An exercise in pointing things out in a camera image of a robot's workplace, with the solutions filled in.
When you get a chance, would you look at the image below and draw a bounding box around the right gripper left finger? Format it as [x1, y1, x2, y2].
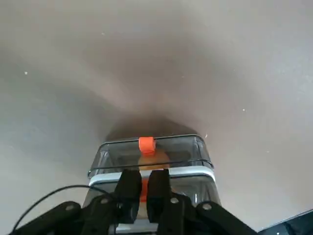
[11, 168, 143, 235]

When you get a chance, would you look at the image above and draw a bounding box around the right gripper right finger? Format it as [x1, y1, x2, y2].
[147, 168, 259, 235]

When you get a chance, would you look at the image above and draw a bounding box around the clear drawer orange handle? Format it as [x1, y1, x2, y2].
[88, 133, 215, 172]
[83, 175, 222, 221]

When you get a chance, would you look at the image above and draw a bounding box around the yellow-orange toy food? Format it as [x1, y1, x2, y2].
[137, 148, 171, 171]

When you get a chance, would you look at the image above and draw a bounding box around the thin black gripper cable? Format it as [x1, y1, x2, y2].
[13, 184, 118, 231]

